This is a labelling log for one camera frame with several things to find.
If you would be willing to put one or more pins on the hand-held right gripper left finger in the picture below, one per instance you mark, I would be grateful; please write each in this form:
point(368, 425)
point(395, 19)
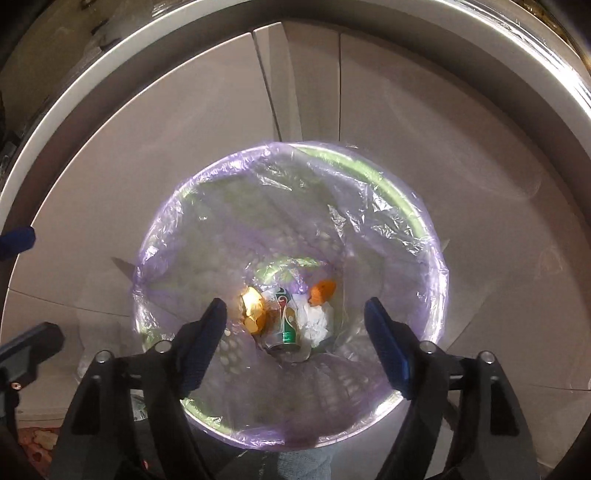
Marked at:
point(203, 341)

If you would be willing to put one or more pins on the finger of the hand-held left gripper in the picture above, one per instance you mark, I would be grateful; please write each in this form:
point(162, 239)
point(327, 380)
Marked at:
point(27, 346)
point(16, 242)

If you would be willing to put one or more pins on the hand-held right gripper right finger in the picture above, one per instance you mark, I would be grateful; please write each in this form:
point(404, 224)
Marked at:
point(388, 346)

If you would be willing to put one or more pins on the yellow food scrap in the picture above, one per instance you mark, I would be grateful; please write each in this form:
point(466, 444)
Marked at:
point(253, 309)

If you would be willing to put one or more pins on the crumpled white tissue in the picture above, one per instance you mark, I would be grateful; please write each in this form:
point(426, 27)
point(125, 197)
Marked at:
point(316, 323)

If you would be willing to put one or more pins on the green drink can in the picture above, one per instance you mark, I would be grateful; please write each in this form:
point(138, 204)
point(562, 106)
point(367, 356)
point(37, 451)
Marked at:
point(286, 323)

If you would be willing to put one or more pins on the orange peel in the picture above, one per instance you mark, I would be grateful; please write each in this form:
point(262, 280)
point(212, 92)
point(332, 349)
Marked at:
point(322, 290)

